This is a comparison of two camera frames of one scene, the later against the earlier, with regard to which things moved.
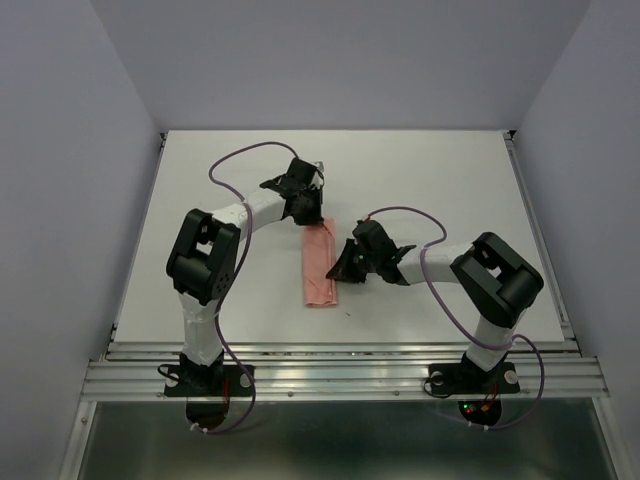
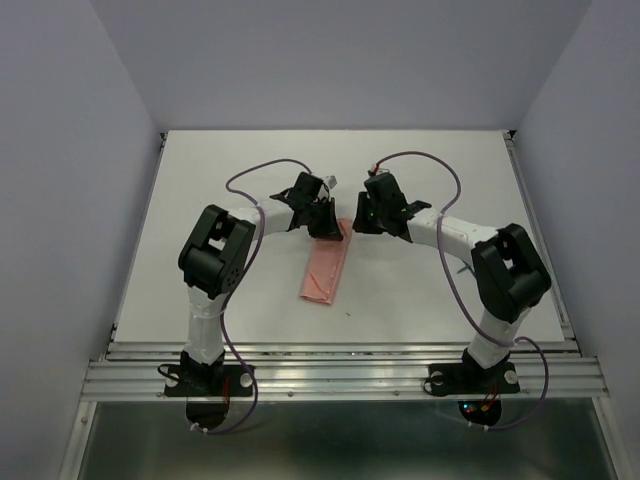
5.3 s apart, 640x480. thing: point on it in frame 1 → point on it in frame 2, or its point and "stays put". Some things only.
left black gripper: (314, 218) → (329, 230)
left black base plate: (208, 380) stays put
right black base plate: (471, 379) stays put
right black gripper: (342, 270) → (360, 223)
